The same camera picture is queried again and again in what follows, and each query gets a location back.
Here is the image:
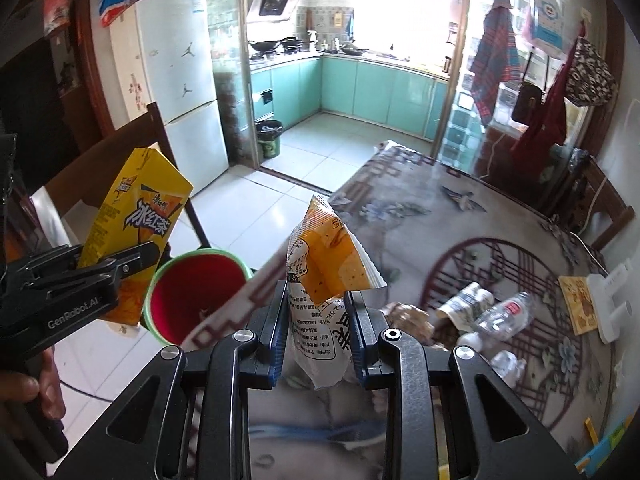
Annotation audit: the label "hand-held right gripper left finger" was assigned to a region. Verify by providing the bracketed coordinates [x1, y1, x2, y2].
[50, 280, 290, 480]

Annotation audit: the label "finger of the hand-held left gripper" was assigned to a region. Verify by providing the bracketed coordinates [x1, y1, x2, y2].
[75, 240, 162, 301]
[7, 244, 85, 281]

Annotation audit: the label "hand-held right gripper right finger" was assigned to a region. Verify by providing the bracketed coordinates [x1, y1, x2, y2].
[345, 290, 576, 480]

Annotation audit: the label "yellow drink carton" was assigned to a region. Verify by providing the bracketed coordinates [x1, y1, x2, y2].
[77, 147, 195, 326]

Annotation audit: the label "red bin with green rim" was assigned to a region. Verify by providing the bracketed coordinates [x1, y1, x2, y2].
[142, 250, 255, 346]

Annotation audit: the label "orange white snack packet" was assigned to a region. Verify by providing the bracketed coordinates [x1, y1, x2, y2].
[285, 194, 388, 391]

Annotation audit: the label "clear plastic bottle red label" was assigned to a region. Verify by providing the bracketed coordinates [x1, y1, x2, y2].
[455, 291, 537, 352]

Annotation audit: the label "person's left hand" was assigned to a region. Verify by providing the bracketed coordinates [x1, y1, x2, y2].
[0, 347, 67, 421]

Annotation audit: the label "white plastic bag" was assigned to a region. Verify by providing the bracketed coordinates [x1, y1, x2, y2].
[30, 187, 72, 256]

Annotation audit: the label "brown crumpled wrapper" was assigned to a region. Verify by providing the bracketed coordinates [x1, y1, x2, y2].
[385, 301, 451, 351]

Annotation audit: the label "dark wooden chair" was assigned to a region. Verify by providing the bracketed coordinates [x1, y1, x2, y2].
[30, 101, 213, 263]

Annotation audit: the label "rolled white printed wrapper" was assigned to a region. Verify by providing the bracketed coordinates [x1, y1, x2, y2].
[436, 281, 496, 333]

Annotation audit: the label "crumpled clear plastic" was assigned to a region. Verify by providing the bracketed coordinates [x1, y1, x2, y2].
[487, 349, 527, 388]

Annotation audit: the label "dark wooden cabinet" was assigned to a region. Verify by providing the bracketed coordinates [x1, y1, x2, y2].
[0, 0, 113, 161]

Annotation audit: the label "black green kitchen bin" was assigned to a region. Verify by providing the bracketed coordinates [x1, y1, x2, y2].
[255, 119, 284, 159]

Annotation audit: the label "white refrigerator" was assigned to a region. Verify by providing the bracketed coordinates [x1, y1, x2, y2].
[109, 0, 231, 198]

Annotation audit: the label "glass sliding door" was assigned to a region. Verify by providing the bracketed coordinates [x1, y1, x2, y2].
[207, 0, 263, 168]

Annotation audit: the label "yellow printed card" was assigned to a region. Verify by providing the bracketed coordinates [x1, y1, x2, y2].
[557, 274, 601, 337]

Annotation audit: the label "red snack package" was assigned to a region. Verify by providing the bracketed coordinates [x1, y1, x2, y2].
[42, 0, 72, 36]

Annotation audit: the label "blue red cardboard box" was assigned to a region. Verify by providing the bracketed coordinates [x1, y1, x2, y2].
[99, 0, 137, 28]

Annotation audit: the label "teal kitchen cabinets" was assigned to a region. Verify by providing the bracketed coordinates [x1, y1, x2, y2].
[250, 55, 451, 143]

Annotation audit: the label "white plastic holder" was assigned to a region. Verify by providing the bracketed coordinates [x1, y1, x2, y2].
[585, 257, 637, 346]

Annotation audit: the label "colourful booklet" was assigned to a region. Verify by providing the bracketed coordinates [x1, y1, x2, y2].
[574, 417, 633, 476]

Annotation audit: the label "dark red hanging garment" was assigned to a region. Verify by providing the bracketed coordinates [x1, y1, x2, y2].
[510, 62, 569, 183]

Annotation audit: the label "brown wooden chair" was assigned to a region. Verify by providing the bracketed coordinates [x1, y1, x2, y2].
[545, 145, 636, 256]

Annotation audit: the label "black hanging bag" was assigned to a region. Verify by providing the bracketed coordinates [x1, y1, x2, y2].
[511, 57, 544, 126]

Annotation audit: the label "plaid hanging cloth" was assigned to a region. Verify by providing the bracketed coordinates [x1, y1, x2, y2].
[470, 0, 523, 128]

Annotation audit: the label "patterned hanging bag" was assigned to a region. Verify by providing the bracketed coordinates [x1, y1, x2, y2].
[565, 22, 619, 108]

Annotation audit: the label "blue white wall poster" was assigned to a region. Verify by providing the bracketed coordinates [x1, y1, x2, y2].
[530, 0, 566, 53]

